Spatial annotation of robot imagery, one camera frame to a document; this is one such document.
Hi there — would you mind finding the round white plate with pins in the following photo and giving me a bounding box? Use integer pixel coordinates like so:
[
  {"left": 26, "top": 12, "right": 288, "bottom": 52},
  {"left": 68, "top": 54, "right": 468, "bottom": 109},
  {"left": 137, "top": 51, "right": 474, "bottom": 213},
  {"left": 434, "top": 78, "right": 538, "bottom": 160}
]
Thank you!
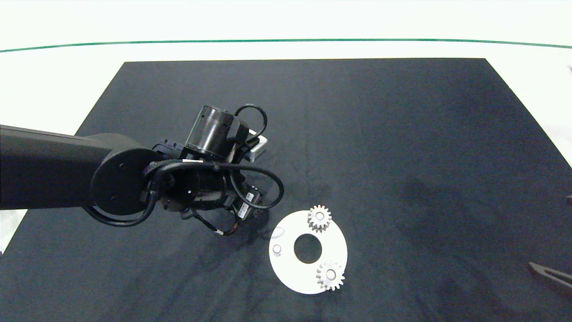
[{"left": 269, "top": 210, "right": 348, "bottom": 295}]

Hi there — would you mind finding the black cable loop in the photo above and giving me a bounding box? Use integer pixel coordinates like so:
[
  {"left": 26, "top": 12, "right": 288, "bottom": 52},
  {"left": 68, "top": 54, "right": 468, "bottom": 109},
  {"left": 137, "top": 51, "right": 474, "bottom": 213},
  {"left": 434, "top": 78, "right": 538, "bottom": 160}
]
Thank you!
[
  {"left": 145, "top": 161, "right": 285, "bottom": 211},
  {"left": 234, "top": 104, "right": 269, "bottom": 140},
  {"left": 83, "top": 190, "right": 158, "bottom": 228}
]

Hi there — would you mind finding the boxy shiny wrist camera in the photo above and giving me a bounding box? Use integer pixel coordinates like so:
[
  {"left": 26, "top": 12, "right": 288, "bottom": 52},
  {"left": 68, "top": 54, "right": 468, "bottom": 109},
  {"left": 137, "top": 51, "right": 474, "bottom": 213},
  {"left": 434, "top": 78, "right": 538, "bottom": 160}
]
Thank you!
[{"left": 247, "top": 129, "right": 269, "bottom": 163}]

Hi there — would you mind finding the small steel planetary gear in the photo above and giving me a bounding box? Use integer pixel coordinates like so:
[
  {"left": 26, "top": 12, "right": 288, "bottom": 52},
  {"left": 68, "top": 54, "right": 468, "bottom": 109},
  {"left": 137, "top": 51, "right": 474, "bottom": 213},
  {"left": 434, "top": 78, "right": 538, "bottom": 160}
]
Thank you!
[
  {"left": 316, "top": 261, "right": 346, "bottom": 292},
  {"left": 307, "top": 205, "right": 333, "bottom": 233}
]

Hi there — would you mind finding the black cable with white tag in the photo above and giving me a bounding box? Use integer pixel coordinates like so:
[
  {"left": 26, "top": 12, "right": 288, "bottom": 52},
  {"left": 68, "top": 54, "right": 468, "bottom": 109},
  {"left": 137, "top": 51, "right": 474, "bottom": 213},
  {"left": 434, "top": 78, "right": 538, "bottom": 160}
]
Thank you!
[{"left": 180, "top": 208, "right": 244, "bottom": 237}]

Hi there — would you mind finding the dark rectangular work mat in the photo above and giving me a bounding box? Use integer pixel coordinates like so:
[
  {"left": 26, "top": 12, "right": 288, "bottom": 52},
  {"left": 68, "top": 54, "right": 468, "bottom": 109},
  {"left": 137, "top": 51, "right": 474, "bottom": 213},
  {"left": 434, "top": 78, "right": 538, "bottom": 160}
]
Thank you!
[{"left": 0, "top": 58, "right": 572, "bottom": 322}]

